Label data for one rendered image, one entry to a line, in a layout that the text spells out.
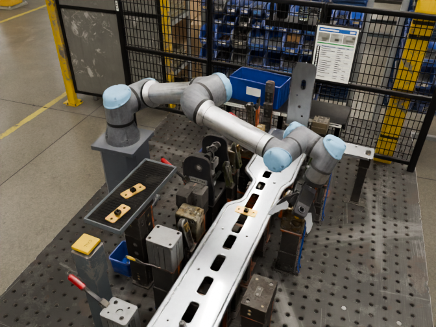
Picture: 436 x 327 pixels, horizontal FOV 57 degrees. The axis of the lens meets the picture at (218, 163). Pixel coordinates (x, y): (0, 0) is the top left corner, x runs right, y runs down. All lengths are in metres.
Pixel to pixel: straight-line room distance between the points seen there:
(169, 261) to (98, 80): 3.29
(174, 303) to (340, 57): 1.52
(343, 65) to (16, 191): 2.62
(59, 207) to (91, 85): 1.66
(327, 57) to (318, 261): 1.07
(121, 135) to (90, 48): 2.63
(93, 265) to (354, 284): 1.05
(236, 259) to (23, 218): 2.19
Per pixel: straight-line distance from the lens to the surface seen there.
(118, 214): 1.32
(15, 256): 3.02
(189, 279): 1.33
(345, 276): 1.81
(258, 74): 2.36
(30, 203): 3.41
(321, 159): 1.30
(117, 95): 1.69
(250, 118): 1.85
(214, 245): 1.42
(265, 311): 1.23
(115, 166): 1.82
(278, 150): 1.20
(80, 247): 1.26
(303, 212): 1.31
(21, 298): 1.82
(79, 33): 4.33
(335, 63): 2.26
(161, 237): 1.31
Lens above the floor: 2.04
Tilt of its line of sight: 35 degrees down
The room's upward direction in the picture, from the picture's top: 1 degrees clockwise
